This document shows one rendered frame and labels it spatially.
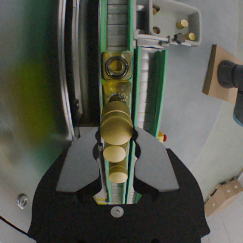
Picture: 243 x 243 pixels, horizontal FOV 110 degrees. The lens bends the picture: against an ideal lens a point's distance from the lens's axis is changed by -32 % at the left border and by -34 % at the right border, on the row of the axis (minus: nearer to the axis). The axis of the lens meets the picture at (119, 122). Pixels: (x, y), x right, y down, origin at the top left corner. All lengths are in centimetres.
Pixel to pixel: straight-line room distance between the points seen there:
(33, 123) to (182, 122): 66
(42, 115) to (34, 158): 7
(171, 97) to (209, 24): 45
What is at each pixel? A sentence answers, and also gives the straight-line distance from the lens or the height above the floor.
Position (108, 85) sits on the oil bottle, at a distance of 22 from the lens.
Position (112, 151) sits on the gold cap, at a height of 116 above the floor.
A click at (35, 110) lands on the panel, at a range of 21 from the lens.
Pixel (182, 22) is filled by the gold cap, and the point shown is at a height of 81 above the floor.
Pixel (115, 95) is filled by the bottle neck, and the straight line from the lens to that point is 19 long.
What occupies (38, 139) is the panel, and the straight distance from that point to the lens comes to 22.
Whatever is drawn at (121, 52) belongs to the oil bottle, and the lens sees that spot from 21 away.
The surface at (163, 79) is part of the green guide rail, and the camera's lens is 36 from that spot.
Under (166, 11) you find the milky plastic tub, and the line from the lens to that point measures 62.
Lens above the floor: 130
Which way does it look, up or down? 62 degrees down
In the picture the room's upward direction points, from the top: 177 degrees clockwise
